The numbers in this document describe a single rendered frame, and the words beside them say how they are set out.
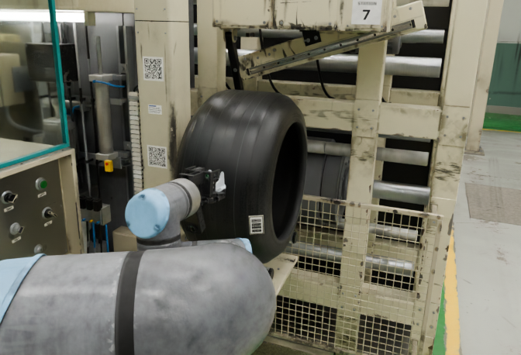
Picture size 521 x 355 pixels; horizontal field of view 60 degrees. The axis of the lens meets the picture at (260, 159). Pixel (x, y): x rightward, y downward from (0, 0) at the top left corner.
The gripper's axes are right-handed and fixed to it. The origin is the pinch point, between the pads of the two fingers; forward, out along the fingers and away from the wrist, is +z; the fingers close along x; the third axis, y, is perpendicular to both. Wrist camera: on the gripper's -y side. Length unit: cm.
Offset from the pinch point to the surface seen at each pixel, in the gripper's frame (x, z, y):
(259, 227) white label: -10.5, 4.2, -10.7
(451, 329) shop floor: -80, 155, -105
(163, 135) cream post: 29.6, 19.0, 9.6
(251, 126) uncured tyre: -4.9, 8.3, 16.6
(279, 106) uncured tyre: -9.0, 19.9, 22.1
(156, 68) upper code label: 31.4, 16.4, 30.9
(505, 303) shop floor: -113, 195, -100
